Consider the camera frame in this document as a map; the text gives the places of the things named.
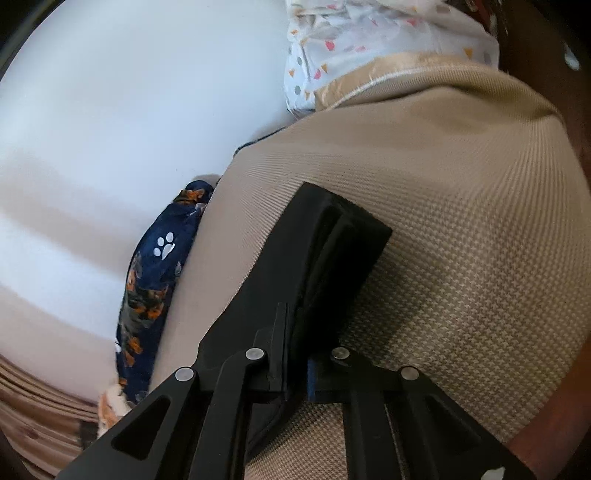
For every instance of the beige woven bed mat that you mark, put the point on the beige woven bed mat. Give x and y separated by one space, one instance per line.
461 184

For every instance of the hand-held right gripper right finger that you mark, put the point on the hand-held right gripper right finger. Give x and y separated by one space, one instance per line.
314 381

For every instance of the navy dog print blanket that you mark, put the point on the navy dog print blanket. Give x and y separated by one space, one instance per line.
152 277

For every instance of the beige pleated curtain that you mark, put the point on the beige pleated curtain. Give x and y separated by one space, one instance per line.
37 415

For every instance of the black pants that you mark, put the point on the black pants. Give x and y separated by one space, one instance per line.
295 258

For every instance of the white floral pillow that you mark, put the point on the white floral pillow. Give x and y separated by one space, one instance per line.
111 406

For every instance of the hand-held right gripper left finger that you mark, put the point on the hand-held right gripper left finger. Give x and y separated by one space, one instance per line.
272 369

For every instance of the white spotted cloth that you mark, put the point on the white spotted cloth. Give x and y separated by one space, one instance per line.
369 41

